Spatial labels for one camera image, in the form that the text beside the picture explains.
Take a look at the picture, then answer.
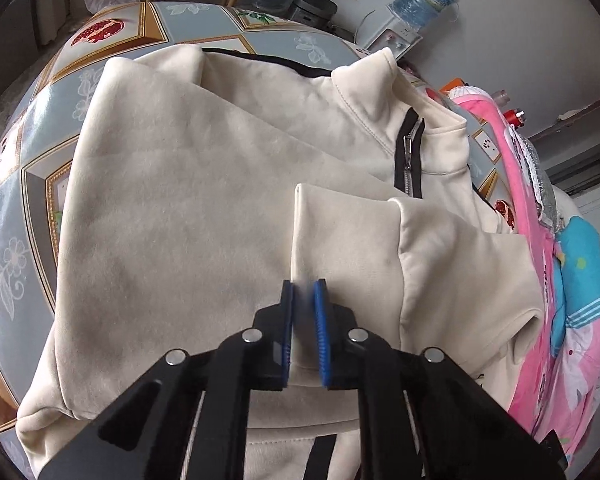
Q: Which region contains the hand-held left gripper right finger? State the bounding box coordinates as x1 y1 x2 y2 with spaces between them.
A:
313 278 566 480

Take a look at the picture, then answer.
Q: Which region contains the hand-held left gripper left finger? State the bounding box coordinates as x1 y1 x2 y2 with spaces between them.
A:
37 280 296 480

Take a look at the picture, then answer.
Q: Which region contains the cream zip jacket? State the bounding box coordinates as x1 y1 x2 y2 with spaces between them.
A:
16 45 548 480

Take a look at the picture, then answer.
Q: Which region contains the pink printed blanket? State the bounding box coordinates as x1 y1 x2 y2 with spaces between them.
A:
440 85 600 466

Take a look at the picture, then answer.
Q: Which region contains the blue patterned cloth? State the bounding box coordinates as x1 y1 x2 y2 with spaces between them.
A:
554 215 600 357

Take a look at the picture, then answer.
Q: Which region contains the silver glitter cloth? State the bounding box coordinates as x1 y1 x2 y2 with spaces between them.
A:
524 134 567 232

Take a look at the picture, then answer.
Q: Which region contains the white water dispenser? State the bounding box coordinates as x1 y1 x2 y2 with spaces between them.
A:
372 22 423 56

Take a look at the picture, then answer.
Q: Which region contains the dark rice cooker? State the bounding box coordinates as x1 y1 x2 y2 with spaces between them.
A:
290 0 338 31

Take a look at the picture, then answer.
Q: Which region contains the fruit print tablecloth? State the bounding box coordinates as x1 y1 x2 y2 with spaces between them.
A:
0 1 521 480

